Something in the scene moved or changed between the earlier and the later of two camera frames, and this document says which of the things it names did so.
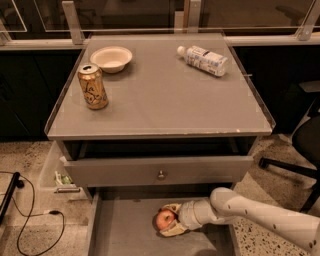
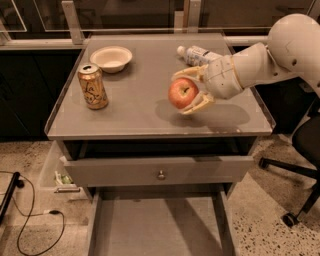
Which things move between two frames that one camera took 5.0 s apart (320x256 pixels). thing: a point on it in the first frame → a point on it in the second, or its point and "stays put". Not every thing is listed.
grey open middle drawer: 121,222 stays put
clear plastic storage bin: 54,178 stays put
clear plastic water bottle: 204,60 stays put
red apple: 164,218 → 182,92
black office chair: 306,143 stays put
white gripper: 187,215 → 222,78
